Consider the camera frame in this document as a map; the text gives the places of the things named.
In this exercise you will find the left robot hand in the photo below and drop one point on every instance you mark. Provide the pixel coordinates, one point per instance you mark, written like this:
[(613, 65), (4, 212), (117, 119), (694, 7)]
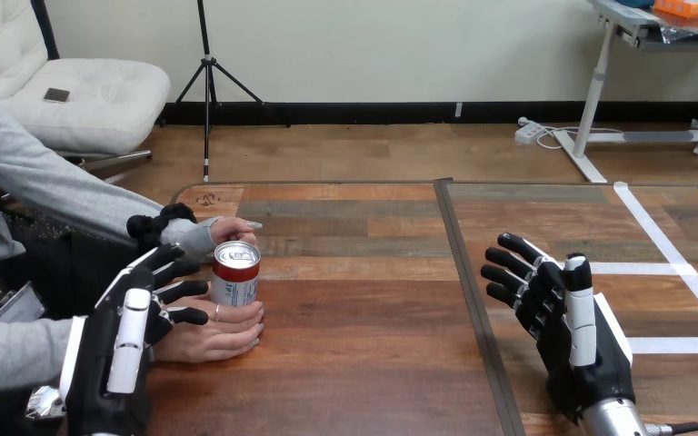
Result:
[(93, 361)]

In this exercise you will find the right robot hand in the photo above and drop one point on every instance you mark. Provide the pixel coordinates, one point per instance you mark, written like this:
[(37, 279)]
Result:
[(557, 337)]

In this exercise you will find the person's hand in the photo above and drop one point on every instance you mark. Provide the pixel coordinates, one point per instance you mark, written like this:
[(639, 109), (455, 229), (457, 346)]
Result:
[(231, 227), (216, 337)]

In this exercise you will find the red and white drink can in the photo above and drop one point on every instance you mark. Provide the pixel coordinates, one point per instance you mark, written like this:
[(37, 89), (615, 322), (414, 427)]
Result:
[(236, 280)]

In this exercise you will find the person's forearm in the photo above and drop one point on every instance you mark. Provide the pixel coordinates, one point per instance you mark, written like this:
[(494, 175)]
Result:
[(96, 201), (18, 352)]

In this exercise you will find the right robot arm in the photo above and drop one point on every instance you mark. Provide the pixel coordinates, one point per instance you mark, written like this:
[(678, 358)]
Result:
[(611, 421)]

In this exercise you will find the person's body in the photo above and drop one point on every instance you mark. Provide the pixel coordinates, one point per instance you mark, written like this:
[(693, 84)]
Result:
[(54, 271)]

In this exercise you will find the black scrunchie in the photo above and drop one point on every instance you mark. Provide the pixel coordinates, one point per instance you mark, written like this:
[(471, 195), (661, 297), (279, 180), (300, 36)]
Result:
[(150, 227)]

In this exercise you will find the black tripod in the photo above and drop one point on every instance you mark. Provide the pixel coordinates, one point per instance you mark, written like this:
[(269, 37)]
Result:
[(207, 78)]

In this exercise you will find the white cushioned chair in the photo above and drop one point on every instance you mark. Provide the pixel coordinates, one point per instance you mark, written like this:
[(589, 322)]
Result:
[(99, 111)]

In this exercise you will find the white power strip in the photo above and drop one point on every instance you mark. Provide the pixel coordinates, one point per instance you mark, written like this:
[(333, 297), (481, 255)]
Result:
[(528, 132)]

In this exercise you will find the dark smartphone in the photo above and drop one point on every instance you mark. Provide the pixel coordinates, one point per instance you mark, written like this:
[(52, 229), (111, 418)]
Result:
[(57, 95)]

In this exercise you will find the white desk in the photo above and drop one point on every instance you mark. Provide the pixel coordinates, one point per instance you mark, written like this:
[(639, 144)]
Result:
[(593, 102)]

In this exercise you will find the orange thing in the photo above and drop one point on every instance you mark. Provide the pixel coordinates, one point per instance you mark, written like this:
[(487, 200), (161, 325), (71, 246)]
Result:
[(689, 7)]

